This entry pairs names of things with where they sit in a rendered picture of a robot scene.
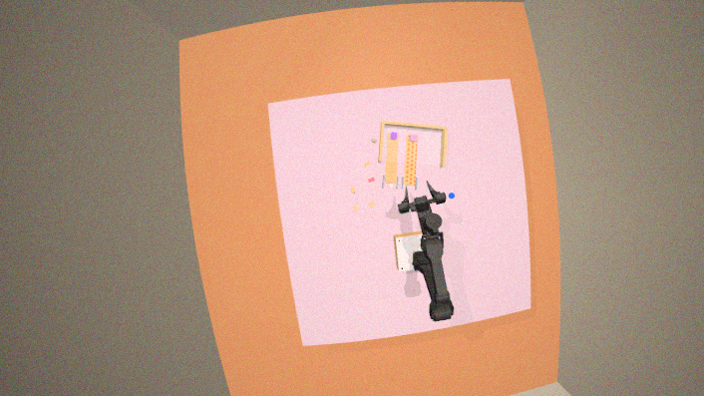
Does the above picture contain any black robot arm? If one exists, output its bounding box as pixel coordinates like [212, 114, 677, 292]
[410, 196, 455, 321]

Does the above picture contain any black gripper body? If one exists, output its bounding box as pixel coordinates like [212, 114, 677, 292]
[398, 192, 447, 222]

